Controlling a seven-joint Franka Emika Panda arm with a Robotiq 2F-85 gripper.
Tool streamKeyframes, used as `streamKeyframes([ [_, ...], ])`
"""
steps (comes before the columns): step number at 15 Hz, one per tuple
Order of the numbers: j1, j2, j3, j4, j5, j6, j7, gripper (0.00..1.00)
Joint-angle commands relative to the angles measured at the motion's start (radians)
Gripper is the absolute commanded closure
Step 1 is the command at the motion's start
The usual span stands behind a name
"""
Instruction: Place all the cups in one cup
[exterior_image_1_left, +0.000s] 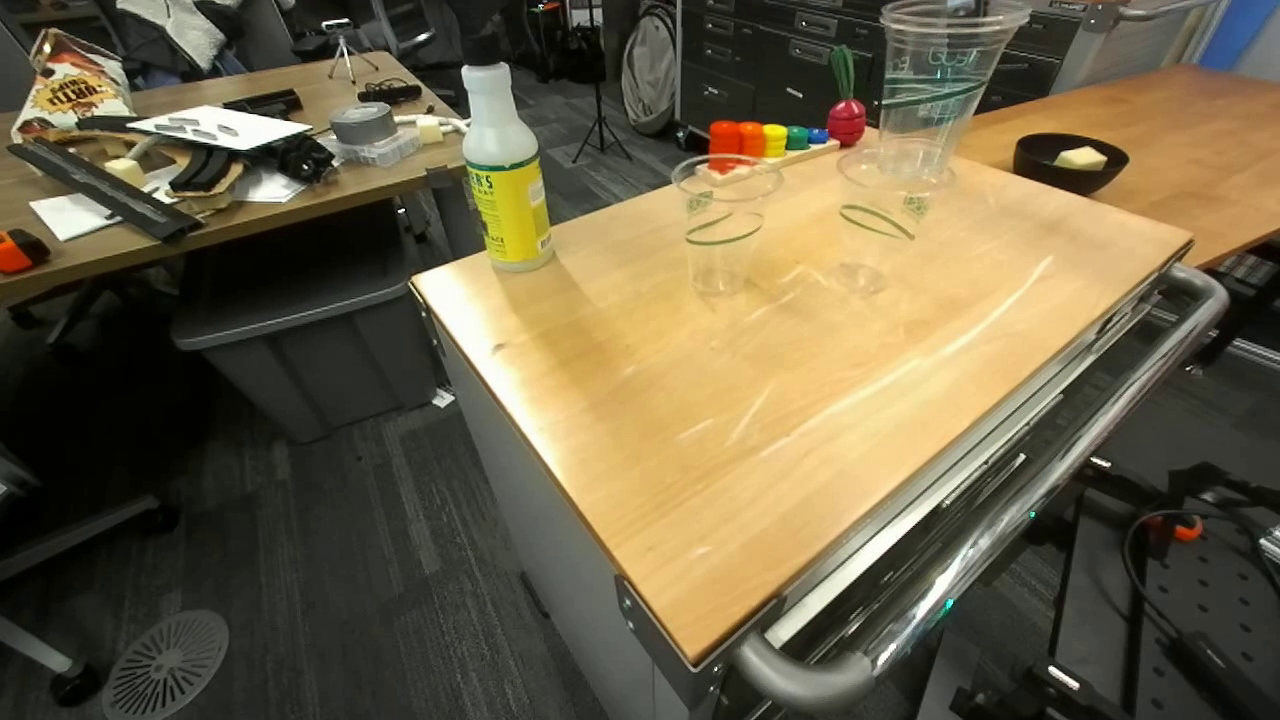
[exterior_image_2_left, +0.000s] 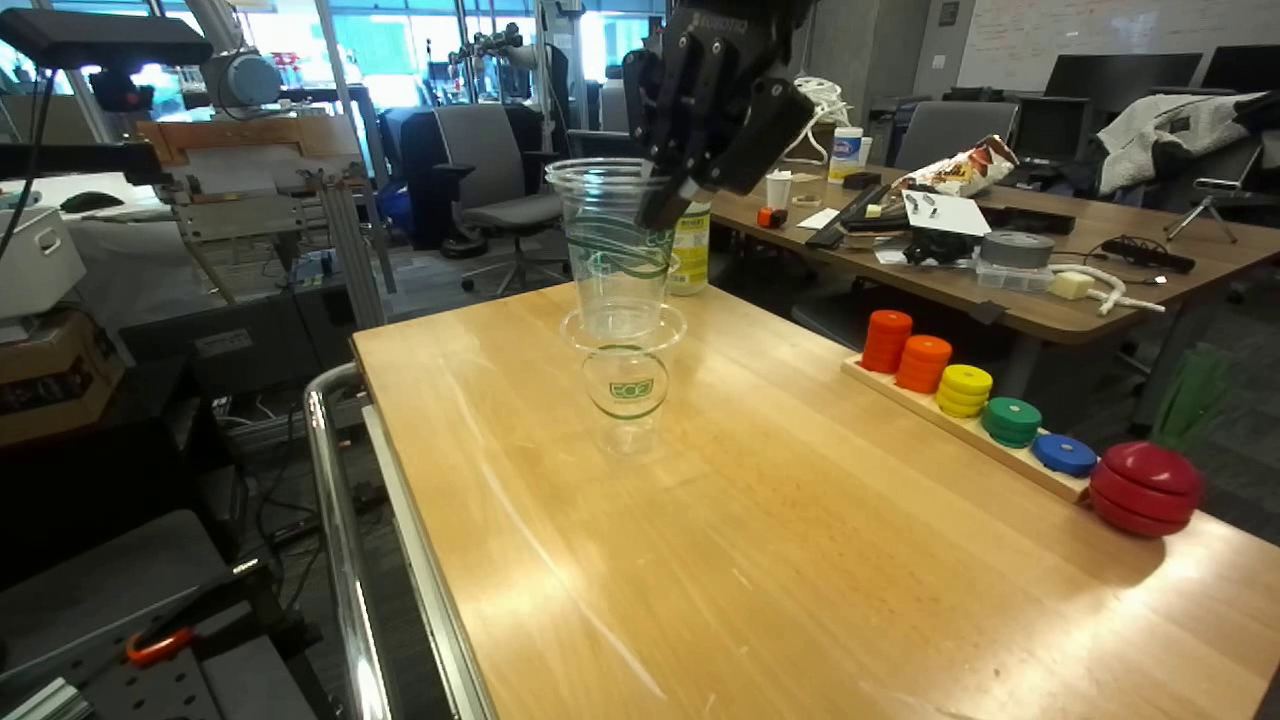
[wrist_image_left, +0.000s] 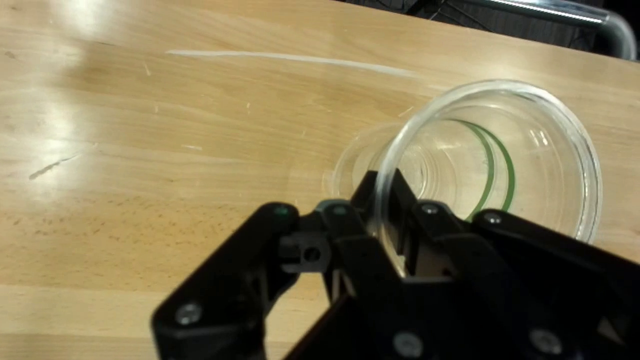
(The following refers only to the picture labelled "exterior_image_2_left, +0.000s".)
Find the grey cylindrical device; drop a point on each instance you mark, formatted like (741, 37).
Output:
(246, 78)

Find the green ribbed plastic object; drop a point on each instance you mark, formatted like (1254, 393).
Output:
(1193, 402)

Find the long black flat bar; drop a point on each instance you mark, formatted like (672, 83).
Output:
(843, 221)

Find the brown wooden office desk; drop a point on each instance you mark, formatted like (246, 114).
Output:
(1232, 260)

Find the white cloth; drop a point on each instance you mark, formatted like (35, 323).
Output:
(1160, 125)

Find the clear glass bowl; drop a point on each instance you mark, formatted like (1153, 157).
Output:
(602, 200)

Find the small black device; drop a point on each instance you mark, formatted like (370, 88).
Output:
(1025, 216)

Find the large red toy disc stack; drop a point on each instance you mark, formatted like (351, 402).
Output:
(1147, 490)

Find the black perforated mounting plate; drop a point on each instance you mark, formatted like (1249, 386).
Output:
(246, 687)

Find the white machine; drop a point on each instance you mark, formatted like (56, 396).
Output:
(35, 260)

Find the blue toy disc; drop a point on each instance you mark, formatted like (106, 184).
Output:
(1066, 452)

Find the white container blue label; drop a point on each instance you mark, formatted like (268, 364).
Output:
(844, 152)

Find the black computer monitor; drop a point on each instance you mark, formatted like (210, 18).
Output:
(1241, 65)
(1120, 78)

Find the green toy disc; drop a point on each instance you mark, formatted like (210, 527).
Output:
(1014, 420)

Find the grey office chair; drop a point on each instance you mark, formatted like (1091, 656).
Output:
(487, 152)

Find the white printed booklet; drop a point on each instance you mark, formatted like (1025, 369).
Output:
(944, 210)

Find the red-orange toy disc stack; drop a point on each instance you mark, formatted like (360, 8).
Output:
(887, 340)

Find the orange toy disc stack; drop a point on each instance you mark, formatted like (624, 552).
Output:
(924, 361)

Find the wooden stacking toy base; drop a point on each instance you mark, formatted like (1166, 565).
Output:
(917, 407)

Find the cardboard box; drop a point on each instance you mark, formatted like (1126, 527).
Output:
(52, 381)

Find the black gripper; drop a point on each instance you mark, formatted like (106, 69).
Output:
(746, 35)

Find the orange clamp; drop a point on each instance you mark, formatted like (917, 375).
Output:
(163, 647)

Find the small orange object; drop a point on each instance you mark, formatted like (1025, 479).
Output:
(771, 216)

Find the white paper sheet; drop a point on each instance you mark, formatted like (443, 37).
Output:
(817, 216)

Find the small white cup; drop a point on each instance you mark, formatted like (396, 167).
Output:
(781, 196)

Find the yellow label spray bottle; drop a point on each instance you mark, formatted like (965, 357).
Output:
(688, 253)

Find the snack chips bag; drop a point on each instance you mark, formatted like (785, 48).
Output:
(960, 167)

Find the yellow toy disc stack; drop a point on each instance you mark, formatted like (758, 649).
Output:
(965, 390)

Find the black remote control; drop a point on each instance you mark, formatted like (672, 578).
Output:
(1147, 253)

